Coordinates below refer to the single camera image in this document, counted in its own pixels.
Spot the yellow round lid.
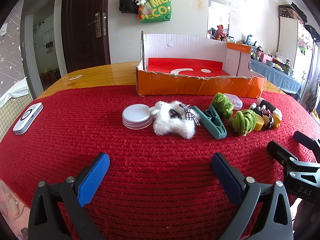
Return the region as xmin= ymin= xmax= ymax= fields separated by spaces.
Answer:
xmin=254 ymin=114 xmax=264 ymax=131

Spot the dark small doll figurine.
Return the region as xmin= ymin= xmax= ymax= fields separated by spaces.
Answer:
xmin=249 ymin=103 xmax=267 ymax=116

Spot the green yarn ball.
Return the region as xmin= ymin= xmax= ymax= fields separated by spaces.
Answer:
xmin=211 ymin=92 xmax=234 ymax=119
xmin=228 ymin=109 xmax=257 ymax=136

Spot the black white fuzzy roll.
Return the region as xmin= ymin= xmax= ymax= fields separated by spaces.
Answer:
xmin=256 ymin=98 xmax=283 ymax=121

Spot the clear small plastic box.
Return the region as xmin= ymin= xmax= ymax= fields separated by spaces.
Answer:
xmin=224 ymin=93 xmax=243 ymax=111

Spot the teal plastic clothes clip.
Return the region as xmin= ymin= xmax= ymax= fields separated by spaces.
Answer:
xmin=191 ymin=105 xmax=227 ymax=140

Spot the round white pink compact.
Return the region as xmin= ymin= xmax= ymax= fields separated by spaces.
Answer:
xmin=122 ymin=104 xmax=153 ymax=129

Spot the white fluffy plush toy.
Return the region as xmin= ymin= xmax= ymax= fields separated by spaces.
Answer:
xmin=148 ymin=101 xmax=201 ymax=139

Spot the pink yellow doll figurine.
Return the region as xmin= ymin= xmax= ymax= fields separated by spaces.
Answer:
xmin=262 ymin=105 xmax=282 ymax=129

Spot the blue covered side table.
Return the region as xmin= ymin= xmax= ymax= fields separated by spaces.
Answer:
xmin=251 ymin=59 xmax=302 ymax=100

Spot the red knitted table cloth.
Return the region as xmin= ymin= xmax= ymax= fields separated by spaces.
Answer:
xmin=1 ymin=86 xmax=319 ymax=239

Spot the white rectangular device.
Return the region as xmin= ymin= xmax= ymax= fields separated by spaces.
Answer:
xmin=13 ymin=102 xmax=43 ymax=135

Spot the white wardrobe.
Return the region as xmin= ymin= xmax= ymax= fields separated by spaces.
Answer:
xmin=277 ymin=4 xmax=313 ymax=83

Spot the small white sticker on table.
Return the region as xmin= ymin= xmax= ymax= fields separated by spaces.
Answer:
xmin=69 ymin=75 xmax=83 ymax=81

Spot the pink plush rabbit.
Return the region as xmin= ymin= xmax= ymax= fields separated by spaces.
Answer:
xmin=213 ymin=25 xmax=227 ymax=42

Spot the orange cardboard box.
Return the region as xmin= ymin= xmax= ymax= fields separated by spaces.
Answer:
xmin=136 ymin=33 xmax=266 ymax=98

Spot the dark brown door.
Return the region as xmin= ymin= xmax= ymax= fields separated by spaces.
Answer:
xmin=61 ymin=0 xmax=111 ymax=73

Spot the green tote bag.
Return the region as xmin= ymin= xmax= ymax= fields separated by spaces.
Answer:
xmin=138 ymin=0 xmax=172 ymax=23

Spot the wall mirror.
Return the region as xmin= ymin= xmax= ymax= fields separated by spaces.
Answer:
xmin=207 ymin=0 xmax=231 ymax=39

